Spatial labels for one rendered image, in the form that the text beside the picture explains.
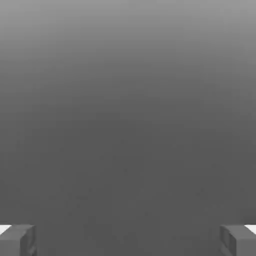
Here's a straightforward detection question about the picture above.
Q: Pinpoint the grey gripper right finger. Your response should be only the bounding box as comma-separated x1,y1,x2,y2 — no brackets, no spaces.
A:
219,224,256,256

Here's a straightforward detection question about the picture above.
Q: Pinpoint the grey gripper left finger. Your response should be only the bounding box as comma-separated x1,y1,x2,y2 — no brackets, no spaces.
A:
0,224,38,256

